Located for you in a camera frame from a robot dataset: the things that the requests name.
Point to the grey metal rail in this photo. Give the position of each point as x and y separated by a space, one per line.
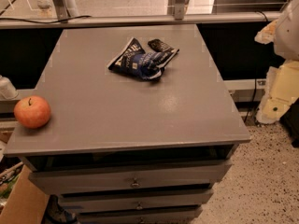
89 21

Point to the brown cardboard box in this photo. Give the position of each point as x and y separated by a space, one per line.
26 203

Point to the blue potato chip bag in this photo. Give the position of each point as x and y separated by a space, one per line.
136 62

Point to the grey drawer cabinet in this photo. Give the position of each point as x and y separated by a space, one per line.
118 150

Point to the red apple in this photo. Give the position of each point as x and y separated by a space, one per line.
32 112

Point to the white cylindrical object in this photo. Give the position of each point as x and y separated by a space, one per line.
7 90

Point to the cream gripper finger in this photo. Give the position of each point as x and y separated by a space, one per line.
266 35
280 92

